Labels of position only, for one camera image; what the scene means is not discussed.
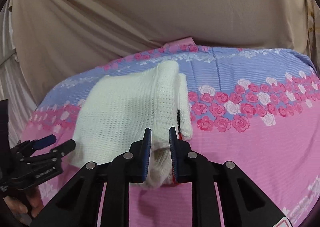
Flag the white red black knit sweater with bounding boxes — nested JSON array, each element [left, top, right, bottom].
[[69, 61, 193, 189]]

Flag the person's left hand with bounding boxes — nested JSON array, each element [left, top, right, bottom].
[[4, 186, 44, 218]]

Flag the pink floral bed sheet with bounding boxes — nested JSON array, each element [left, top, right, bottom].
[[21, 45, 319, 226]]

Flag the beige curtain backdrop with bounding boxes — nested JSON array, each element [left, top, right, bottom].
[[1, 0, 319, 144]]

